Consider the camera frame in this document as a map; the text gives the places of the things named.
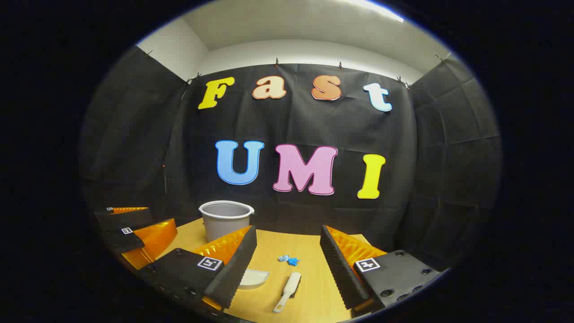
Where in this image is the grey plastic dustpan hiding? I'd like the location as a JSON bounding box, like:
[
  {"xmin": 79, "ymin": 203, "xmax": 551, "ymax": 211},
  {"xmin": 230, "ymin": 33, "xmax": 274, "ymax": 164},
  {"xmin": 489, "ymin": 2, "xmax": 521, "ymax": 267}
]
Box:
[{"xmin": 239, "ymin": 269, "xmax": 270, "ymax": 290}]

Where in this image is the white ribbed garbage bin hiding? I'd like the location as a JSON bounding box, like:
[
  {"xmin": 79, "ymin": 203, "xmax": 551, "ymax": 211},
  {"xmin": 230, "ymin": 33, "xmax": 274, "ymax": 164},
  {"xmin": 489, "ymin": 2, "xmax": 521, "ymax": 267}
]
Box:
[{"xmin": 199, "ymin": 201, "xmax": 255, "ymax": 243}]

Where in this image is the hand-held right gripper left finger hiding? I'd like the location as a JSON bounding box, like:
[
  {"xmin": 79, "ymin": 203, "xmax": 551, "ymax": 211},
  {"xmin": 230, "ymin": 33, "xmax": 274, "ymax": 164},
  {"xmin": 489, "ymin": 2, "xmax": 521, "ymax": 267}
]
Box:
[{"xmin": 139, "ymin": 225, "xmax": 258, "ymax": 311}]

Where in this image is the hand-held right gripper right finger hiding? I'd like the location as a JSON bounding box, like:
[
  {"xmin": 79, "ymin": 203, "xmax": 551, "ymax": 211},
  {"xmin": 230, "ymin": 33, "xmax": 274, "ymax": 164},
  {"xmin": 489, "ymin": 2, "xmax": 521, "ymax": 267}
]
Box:
[{"xmin": 319, "ymin": 225, "xmax": 444, "ymax": 317}]

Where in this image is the small white broom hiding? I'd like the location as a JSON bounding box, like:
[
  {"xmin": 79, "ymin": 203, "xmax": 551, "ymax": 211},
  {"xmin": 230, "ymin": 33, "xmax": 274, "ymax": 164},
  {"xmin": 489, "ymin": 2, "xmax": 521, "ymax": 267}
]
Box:
[{"xmin": 273, "ymin": 272, "xmax": 302, "ymax": 314}]

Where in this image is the wooden desktop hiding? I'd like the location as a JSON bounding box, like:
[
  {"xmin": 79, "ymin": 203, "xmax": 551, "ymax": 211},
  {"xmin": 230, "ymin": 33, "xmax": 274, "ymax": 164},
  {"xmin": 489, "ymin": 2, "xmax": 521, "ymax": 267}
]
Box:
[{"xmin": 155, "ymin": 218, "xmax": 382, "ymax": 323}]

